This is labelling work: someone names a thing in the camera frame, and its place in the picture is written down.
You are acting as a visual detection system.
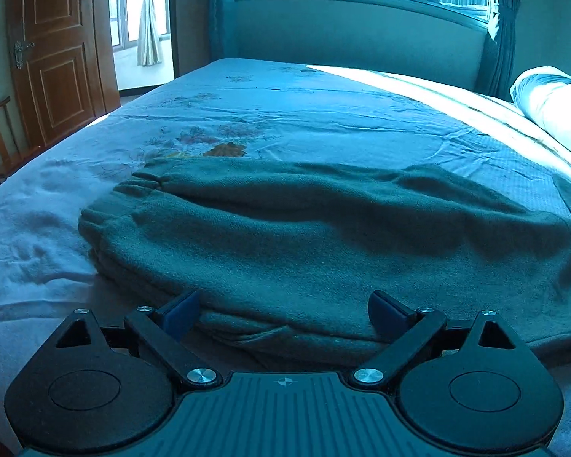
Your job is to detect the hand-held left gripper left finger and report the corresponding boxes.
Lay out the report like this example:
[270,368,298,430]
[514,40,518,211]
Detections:
[54,289,223,389]

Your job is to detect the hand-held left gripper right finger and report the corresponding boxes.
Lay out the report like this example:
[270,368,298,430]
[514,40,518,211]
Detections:
[347,290,517,389]

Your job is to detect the green fleece pants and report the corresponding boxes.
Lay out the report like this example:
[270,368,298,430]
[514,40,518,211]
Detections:
[78,157,571,359]

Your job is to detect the bed with floral sheet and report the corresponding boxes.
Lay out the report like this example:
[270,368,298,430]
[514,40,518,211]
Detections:
[0,57,571,457]

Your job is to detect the wooden chair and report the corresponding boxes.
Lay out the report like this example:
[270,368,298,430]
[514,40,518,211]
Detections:
[0,96,45,197]

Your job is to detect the folded white quilt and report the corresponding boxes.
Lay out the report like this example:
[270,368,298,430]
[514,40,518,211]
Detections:
[510,67,571,167]

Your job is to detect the brown wooden door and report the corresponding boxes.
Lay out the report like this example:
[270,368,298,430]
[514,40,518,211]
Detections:
[6,0,121,149]

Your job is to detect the white tied curtain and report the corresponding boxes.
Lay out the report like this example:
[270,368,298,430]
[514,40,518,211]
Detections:
[137,0,164,67]

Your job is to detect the dark window curtain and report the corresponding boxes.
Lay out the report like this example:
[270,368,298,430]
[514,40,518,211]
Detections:
[484,0,522,102]
[208,0,239,64]

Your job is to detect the hallway window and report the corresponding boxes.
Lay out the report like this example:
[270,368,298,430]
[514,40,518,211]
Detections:
[107,0,172,54]

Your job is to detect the metal door handle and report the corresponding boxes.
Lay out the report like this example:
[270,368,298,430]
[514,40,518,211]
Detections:
[10,40,35,69]

